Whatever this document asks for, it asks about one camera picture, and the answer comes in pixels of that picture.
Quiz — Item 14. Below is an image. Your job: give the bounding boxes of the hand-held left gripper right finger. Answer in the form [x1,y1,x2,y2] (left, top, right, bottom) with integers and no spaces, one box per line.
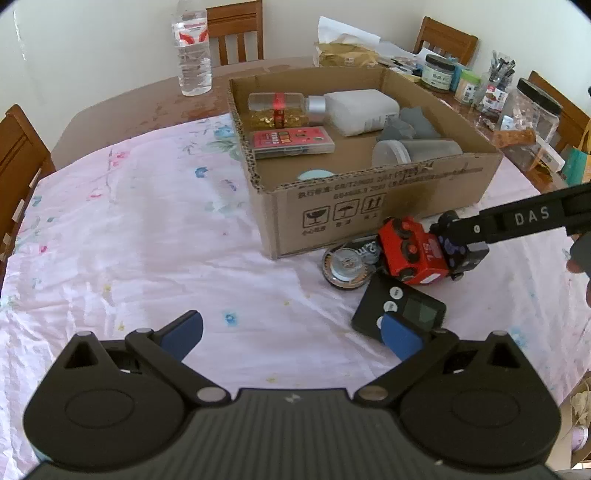
[353,311,540,408]

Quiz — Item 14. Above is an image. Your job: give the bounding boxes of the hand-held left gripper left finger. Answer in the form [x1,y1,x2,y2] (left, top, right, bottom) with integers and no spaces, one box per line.
[58,310,242,408]

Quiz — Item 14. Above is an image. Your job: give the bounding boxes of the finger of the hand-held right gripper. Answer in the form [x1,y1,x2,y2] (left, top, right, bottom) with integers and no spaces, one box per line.
[428,209,485,248]

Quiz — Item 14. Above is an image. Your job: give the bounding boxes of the black toy cube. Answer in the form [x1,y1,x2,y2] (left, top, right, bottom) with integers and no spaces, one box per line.
[429,210,491,280]

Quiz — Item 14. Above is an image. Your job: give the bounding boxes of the clear plastic jar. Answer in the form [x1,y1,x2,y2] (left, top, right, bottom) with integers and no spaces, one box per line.
[371,137,464,168]

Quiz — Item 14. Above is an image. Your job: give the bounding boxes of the brown cardboard box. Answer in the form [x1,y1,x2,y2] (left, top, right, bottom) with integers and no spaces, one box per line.
[227,64,504,260]

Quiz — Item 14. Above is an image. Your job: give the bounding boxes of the grey elephant toy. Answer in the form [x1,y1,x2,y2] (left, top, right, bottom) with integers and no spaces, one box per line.
[376,106,440,142]

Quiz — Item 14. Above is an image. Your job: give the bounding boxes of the white translucent plastic box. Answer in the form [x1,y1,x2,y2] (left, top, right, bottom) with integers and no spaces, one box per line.
[322,89,400,137]

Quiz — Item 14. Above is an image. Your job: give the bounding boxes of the teal round case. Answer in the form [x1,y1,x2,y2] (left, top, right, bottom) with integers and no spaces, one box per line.
[296,168,337,182]

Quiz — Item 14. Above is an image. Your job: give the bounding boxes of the red card box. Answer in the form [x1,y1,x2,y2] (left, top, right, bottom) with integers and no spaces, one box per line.
[249,126,336,160]

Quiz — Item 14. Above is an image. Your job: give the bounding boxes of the yellow capsule bottle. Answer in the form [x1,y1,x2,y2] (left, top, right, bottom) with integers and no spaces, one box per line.
[248,91,328,131]

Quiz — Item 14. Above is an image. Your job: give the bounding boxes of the person's right hand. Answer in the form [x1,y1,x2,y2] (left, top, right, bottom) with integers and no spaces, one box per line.
[567,231,591,306]

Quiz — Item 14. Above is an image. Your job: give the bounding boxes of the black digital timer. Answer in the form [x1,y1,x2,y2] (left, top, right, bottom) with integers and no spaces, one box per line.
[350,272,448,345]

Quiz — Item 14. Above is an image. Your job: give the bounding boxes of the small orange white box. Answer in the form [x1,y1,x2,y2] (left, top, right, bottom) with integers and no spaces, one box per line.
[530,137,567,174]

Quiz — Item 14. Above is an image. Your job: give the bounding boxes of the teal paper bag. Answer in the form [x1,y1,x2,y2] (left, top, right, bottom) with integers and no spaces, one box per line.
[560,145,591,186]

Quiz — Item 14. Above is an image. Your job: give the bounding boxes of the pink floral tablecloth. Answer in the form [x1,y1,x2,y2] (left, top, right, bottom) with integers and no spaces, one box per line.
[0,113,591,480]

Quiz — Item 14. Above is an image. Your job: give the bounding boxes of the large clear black lid jar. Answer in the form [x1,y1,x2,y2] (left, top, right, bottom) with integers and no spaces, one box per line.
[496,77,563,169]

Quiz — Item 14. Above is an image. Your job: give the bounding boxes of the wooden chair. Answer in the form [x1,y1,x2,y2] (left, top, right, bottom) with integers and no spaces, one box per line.
[206,0,265,66]
[413,17,479,66]
[0,104,57,274]
[528,70,591,154]

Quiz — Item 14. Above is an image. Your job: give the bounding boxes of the clear pen holder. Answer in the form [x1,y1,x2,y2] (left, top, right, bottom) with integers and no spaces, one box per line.
[475,50,516,114]

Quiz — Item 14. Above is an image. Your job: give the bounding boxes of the green lid small jar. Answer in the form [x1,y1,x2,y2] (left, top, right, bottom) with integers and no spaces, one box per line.
[454,68,483,105]

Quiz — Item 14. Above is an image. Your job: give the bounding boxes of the black lid glass jar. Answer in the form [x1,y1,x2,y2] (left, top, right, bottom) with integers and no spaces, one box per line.
[420,54,456,93]

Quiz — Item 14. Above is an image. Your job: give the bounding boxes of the clear plastic water bottle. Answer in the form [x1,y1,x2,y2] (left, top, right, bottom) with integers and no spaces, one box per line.
[171,0,213,97]

